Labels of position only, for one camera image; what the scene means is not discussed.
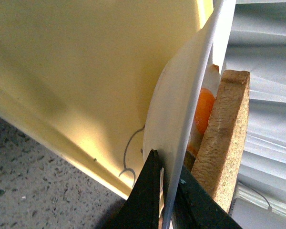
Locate white round plate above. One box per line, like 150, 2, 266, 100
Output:
143, 0, 236, 229

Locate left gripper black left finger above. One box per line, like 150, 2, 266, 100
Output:
104, 149, 163, 229

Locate bread slice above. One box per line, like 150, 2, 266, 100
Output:
184, 150, 195, 171
191, 70, 250, 212

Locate fried egg toy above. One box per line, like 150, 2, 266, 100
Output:
187, 64, 220, 156

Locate yellow bear tray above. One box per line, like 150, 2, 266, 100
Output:
0, 0, 213, 198

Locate grey curtain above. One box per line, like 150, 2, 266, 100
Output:
225, 0, 286, 229

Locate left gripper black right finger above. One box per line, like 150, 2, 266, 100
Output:
173, 166, 241, 229

